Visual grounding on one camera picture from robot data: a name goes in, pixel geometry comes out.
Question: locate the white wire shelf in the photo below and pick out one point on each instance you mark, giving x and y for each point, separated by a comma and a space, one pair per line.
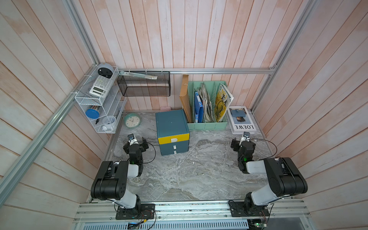
112, 105

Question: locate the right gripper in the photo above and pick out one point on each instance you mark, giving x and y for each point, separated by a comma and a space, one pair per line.
235, 143

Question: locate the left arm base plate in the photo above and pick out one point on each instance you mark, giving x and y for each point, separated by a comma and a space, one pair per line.
145, 211

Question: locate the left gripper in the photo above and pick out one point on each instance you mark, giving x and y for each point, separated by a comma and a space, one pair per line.
143, 146

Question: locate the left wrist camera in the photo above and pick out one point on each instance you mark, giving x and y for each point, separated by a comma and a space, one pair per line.
132, 139

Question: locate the white calculator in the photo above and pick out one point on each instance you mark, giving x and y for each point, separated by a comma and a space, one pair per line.
101, 87

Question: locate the black mesh basket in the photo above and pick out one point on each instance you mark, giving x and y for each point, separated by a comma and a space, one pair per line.
135, 87

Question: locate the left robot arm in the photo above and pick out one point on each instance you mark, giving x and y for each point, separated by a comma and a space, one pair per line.
110, 182

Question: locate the yellow magazine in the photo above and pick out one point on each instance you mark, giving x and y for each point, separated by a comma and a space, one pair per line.
223, 100

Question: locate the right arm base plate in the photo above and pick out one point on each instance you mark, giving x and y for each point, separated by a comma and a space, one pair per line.
247, 209

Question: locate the blue binder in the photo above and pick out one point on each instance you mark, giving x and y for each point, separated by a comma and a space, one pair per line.
199, 108

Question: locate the yellow drawer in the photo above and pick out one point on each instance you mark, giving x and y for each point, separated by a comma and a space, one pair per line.
173, 139

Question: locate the ruler on basket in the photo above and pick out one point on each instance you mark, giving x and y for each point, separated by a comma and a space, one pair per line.
137, 75

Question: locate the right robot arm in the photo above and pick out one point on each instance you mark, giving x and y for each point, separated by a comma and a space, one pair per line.
283, 177

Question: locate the newspapers in organizer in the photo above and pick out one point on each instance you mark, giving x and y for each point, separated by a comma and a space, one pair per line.
208, 109

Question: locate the green alarm clock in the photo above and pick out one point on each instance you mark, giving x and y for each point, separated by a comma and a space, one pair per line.
132, 120

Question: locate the green file organizer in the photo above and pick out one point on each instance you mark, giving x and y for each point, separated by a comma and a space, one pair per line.
212, 89

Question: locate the blue lid jar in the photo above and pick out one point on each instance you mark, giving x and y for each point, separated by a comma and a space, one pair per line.
93, 112

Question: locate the round grey speaker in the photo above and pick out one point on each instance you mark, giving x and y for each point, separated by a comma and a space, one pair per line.
105, 70

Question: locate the LOEWE book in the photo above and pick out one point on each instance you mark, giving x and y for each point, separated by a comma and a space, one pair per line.
240, 120

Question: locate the teal drawer cabinet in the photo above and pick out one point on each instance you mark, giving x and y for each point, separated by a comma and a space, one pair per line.
169, 124

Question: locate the white cup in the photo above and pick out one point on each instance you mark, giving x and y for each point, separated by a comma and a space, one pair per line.
108, 123

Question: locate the brown envelope folder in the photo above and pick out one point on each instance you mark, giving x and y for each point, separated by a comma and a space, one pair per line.
184, 98

